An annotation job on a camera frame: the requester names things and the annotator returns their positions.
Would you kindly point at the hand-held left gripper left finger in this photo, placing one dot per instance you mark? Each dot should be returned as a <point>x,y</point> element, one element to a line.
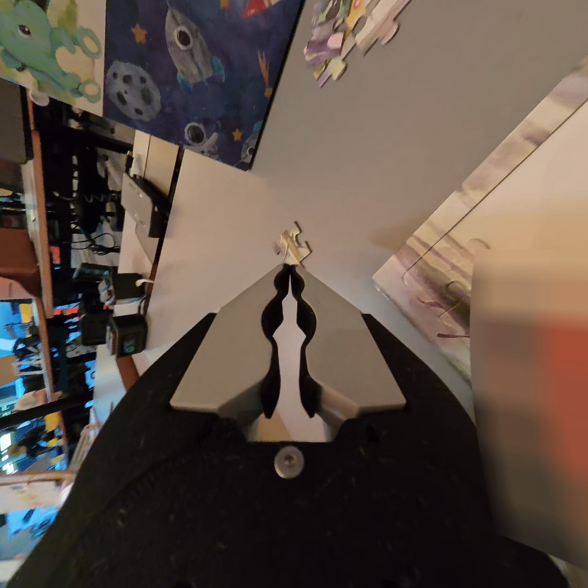
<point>216,353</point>

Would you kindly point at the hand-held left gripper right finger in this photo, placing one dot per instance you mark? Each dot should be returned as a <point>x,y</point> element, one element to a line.
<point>353,353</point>

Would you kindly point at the pale grey jigsaw piece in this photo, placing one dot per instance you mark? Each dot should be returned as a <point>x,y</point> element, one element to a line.
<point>294,243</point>

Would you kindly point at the partly assembled jigsaw puzzle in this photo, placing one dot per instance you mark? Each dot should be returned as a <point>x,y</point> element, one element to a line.
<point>505,183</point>

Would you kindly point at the black charger with display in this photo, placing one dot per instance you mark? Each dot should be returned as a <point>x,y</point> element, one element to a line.
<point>131,335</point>

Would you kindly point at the black power adapter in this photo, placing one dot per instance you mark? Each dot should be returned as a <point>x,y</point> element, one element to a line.
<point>126,289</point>

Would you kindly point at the black battery box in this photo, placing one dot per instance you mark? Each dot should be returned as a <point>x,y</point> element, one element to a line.
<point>92,271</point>

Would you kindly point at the illustrated puzzle reference board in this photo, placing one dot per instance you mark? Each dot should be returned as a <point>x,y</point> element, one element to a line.
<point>183,69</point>

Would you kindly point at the purple green jigsaw piece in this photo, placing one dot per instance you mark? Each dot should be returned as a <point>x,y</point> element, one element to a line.
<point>328,50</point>

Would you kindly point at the striped grey yellow jigsaw pieces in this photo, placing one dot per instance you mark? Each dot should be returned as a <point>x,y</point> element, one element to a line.
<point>376,30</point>

